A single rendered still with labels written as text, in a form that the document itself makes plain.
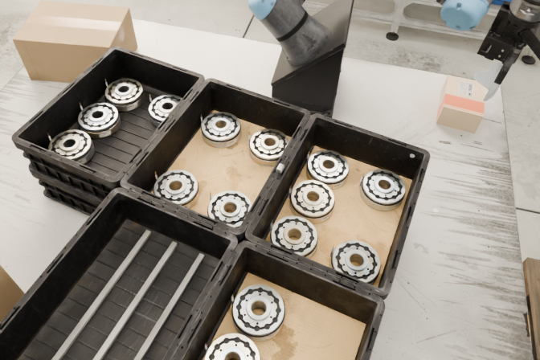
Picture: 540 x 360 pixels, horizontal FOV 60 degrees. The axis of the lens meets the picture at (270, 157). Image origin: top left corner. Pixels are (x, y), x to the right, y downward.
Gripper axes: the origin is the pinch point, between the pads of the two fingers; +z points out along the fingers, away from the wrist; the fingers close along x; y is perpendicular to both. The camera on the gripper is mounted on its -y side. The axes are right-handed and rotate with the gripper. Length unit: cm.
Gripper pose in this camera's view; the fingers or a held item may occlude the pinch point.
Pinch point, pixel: (496, 83)
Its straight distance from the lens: 127.6
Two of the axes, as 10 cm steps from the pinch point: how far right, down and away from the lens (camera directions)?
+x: -5.3, 6.9, -4.9
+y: -8.5, -4.5, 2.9
